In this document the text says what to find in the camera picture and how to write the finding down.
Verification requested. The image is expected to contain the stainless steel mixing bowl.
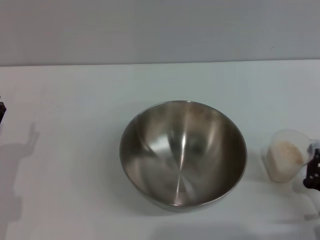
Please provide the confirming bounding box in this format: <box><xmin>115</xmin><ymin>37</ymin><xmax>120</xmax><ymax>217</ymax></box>
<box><xmin>119</xmin><ymin>100</ymin><xmax>248</xmax><ymax>214</ymax></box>

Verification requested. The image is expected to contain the clear plastic measuring cup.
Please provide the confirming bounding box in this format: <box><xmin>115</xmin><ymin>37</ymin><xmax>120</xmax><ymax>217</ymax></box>
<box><xmin>261</xmin><ymin>128</ymin><xmax>316</xmax><ymax>183</ymax></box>

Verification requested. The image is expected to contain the white uncooked rice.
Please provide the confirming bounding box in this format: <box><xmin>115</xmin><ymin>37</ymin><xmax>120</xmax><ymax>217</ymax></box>
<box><xmin>266</xmin><ymin>140</ymin><xmax>305</xmax><ymax>182</ymax></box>

